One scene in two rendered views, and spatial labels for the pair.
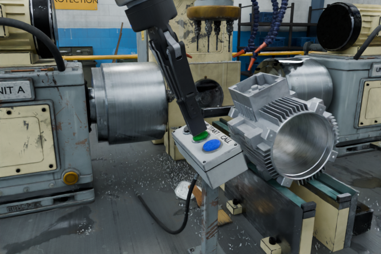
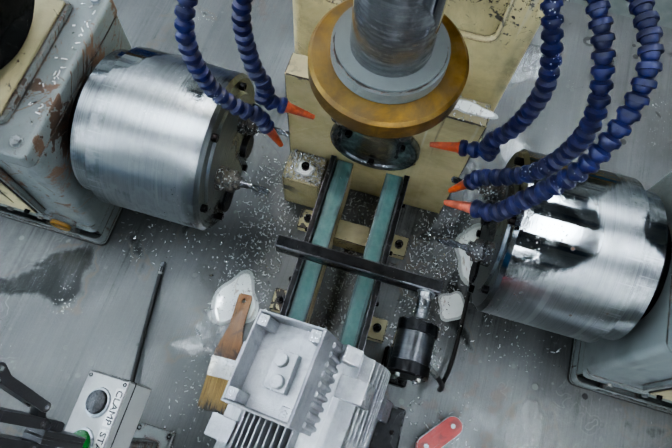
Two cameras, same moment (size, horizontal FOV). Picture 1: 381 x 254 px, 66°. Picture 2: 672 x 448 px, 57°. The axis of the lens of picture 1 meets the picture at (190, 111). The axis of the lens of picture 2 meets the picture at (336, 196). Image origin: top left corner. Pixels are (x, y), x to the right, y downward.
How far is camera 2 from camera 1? 0.97 m
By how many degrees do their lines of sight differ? 57
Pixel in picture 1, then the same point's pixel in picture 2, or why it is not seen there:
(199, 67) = not seen: hidden behind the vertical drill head
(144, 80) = (156, 174)
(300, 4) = not seen: outside the picture
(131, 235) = (103, 348)
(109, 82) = (92, 156)
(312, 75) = (575, 302)
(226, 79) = (435, 137)
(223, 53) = (493, 45)
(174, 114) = (302, 137)
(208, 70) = not seen: hidden behind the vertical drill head
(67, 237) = (40, 302)
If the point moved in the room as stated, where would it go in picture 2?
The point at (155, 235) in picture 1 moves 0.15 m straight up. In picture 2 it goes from (125, 367) to (97, 355)
